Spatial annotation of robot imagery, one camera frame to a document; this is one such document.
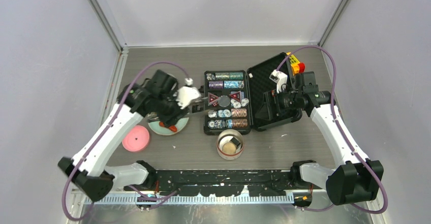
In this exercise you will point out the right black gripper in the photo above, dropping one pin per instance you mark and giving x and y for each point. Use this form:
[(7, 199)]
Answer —
[(271, 102)]

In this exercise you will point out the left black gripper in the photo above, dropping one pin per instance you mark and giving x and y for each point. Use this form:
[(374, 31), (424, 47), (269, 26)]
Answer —
[(172, 120)]

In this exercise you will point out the sushi roll red centre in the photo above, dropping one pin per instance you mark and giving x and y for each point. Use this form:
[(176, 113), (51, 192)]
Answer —
[(235, 142)]

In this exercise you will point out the round bread bun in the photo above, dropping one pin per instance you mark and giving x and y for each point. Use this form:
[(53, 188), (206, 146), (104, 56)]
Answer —
[(229, 148)]

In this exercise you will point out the black metal tongs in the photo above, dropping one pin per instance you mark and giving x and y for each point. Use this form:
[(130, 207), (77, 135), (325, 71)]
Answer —
[(197, 108)]

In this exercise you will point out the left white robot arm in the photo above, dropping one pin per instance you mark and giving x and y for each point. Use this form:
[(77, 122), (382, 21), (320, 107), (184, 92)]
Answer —
[(159, 94)]

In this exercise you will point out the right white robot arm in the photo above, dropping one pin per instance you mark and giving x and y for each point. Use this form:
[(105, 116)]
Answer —
[(356, 177)]

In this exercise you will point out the white red steel lunch box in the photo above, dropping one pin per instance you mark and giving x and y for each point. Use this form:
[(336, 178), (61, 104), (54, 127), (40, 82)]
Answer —
[(223, 138)]

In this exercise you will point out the red sausage toy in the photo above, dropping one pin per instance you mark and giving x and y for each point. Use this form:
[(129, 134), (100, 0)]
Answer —
[(172, 128)]

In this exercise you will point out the light green plate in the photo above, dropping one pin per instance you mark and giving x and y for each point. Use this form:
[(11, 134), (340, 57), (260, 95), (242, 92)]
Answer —
[(159, 128)]

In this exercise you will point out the black poker chip case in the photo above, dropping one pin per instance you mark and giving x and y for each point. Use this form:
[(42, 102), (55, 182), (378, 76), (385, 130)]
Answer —
[(234, 96)]

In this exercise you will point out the pink round lid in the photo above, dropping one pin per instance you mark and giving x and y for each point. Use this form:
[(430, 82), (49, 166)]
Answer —
[(137, 139)]

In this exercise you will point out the yellow red emergency stop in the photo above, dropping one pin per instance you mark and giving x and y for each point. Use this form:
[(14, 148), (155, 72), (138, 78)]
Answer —
[(296, 66)]

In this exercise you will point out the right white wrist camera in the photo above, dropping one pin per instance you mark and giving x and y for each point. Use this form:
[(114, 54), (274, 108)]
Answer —
[(279, 78)]

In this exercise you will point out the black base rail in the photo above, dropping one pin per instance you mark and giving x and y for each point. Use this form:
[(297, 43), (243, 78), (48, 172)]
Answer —
[(223, 183)]

